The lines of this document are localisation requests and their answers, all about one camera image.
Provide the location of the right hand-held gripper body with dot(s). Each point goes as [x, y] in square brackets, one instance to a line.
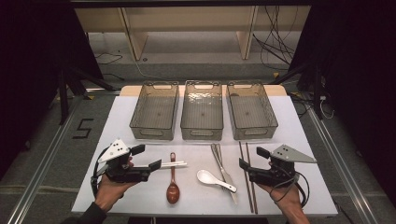
[280, 174]

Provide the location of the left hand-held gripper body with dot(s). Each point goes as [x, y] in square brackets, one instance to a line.
[113, 152]

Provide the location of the brown wooden chopstick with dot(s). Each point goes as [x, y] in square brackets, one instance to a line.
[242, 152]
[248, 152]

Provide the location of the brown spoon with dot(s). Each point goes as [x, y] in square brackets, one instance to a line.
[172, 193]

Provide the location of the smoky clear plastic bin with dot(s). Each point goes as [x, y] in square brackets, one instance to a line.
[154, 115]
[250, 113]
[202, 115]

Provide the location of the white ceramic spoon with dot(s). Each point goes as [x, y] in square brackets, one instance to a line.
[206, 177]

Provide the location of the person's right hand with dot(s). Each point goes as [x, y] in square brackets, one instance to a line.
[288, 197]

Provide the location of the person's left hand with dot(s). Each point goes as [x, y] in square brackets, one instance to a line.
[109, 193]

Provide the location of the white table cover sheet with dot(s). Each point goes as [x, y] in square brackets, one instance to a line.
[130, 199]

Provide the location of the black tripod stand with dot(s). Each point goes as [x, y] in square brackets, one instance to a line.
[63, 99]
[317, 93]

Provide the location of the black curtain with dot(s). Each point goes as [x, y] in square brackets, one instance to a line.
[358, 62]
[31, 62]

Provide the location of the light wooden desk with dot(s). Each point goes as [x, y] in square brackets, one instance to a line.
[186, 18]

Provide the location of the aluminium floor rail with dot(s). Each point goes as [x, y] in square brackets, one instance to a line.
[342, 168]
[40, 175]

